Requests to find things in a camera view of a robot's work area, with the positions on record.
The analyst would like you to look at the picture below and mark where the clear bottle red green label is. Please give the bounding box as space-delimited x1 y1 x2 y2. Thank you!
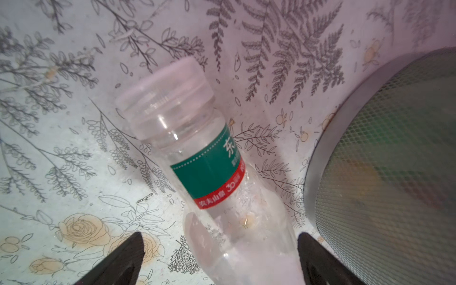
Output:
116 57 305 285

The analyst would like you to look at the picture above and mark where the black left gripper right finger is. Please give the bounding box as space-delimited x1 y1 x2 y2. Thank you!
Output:
298 232 365 285

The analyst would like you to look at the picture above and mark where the grey mesh waste bin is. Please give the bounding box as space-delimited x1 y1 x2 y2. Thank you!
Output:
304 47 456 285

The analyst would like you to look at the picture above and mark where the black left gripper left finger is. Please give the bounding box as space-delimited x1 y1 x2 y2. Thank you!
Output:
75 232 146 285

